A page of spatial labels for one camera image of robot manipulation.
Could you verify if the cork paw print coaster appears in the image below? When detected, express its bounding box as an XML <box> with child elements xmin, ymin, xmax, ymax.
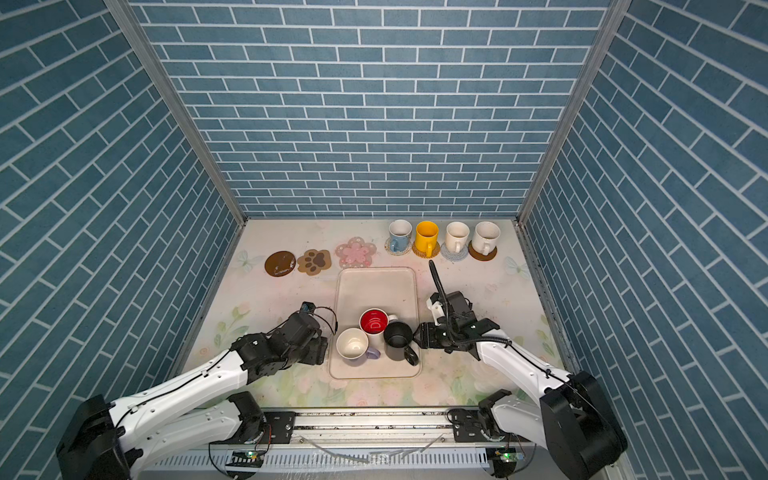
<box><xmin>296</xmin><ymin>249</ymin><xmax>332</xmax><ymax>276</ymax></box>

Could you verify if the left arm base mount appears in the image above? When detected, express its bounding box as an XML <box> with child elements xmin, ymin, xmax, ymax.
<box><xmin>216</xmin><ymin>411</ymin><xmax>297</xmax><ymax>445</ymax></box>

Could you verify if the brown round coaster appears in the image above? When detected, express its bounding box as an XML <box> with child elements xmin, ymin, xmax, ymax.
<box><xmin>468</xmin><ymin>243</ymin><xmax>498</xmax><ymax>262</ymax></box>
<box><xmin>264</xmin><ymin>250</ymin><xmax>297</xmax><ymax>278</ymax></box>

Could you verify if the black mug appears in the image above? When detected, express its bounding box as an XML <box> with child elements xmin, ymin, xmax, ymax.
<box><xmin>383</xmin><ymin>321</ymin><xmax>420</xmax><ymax>366</ymax></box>

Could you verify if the aluminium front rail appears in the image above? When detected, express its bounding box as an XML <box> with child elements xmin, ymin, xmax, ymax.
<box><xmin>122</xmin><ymin>405</ymin><xmax>619</xmax><ymax>452</ymax></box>

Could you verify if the red mug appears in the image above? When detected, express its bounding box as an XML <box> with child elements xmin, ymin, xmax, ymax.
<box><xmin>359</xmin><ymin>308</ymin><xmax>398</xmax><ymax>335</ymax></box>

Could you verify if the pink flower coaster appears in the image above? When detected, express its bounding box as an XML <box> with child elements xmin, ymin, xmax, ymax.
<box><xmin>335</xmin><ymin>237</ymin><xmax>377</xmax><ymax>269</ymax></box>

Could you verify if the woven rattan round coaster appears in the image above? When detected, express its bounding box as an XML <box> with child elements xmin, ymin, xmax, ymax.
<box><xmin>411</xmin><ymin>243</ymin><xmax>440</xmax><ymax>259</ymax></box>

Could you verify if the white speckled mug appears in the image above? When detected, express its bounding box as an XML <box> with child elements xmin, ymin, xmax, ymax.
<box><xmin>471</xmin><ymin>221</ymin><xmax>501</xmax><ymax>254</ymax></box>

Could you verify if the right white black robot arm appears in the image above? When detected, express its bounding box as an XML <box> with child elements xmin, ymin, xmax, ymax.
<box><xmin>414</xmin><ymin>292</ymin><xmax>628</xmax><ymax>479</ymax></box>

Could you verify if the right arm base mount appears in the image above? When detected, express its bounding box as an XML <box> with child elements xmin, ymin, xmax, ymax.
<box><xmin>446</xmin><ymin>404</ymin><xmax>544</xmax><ymax>443</ymax></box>

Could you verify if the white mug purple handle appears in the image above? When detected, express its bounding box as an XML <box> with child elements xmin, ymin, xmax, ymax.
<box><xmin>336</xmin><ymin>328</ymin><xmax>381</xmax><ymax>363</ymax></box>

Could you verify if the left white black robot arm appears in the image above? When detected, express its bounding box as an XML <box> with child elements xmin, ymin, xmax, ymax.
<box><xmin>56</xmin><ymin>302</ymin><xmax>329</xmax><ymax>479</ymax></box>

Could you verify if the beige plastic tray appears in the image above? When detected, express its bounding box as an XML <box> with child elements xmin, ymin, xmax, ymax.
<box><xmin>329</xmin><ymin>267</ymin><xmax>422</xmax><ymax>380</ymax></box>

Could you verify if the yellow mug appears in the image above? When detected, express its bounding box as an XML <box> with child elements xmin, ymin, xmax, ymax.
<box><xmin>414</xmin><ymin>221</ymin><xmax>439</xmax><ymax>250</ymax></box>

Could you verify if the light blue mug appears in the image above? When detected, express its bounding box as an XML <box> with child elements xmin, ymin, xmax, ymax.
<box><xmin>389</xmin><ymin>219</ymin><xmax>412</xmax><ymax>239</ymax></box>

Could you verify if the light blue round coaster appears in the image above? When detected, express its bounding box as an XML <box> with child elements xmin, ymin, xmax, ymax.
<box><xmin>440</xmin><ymin>243</ymin><xmax>468</xmax><ymax>262</ymax></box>

